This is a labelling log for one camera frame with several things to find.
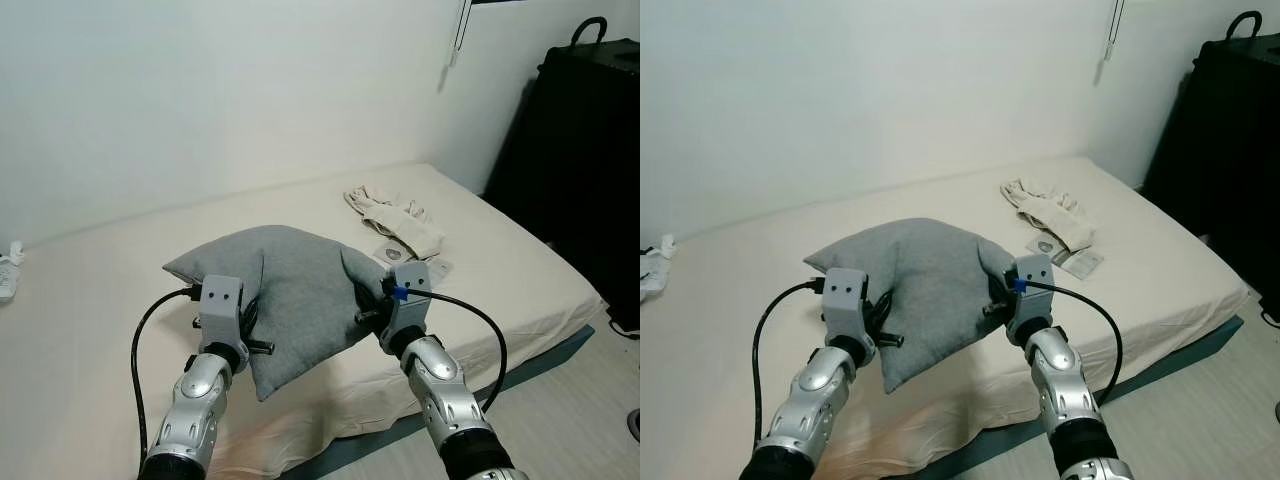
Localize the grey pillow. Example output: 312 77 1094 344
162 225 391 403
803 217 1016 394

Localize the beige folded cloth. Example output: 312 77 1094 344
1000 178 1096 253
343 185 446 259

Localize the cream bed mattress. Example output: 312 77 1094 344
0 162 609 479
640 155 1251 480

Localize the black suitcase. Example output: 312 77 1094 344
483 17 641 336
1140 10 1280 326

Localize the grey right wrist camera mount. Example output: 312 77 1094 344
1008 253 1056 336
385 262 433 341

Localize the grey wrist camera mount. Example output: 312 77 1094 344
198 276 246 349
1008 253 1056 336
385 262 433 341
823 268 869 346

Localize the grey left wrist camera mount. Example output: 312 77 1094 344
823 268 869 346
198 276 246 349

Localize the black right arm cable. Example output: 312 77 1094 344
1015 278 1124 406
395 288 509 413

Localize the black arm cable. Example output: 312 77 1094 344
395 288 509 413
1015 278 1124 406
752 278 826 446
130 286 204 466

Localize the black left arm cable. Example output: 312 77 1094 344
752 278 826 446
130 286 204 466

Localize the white hanging pull cord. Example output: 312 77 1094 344
1102 0 1126 61
447 0 471 69

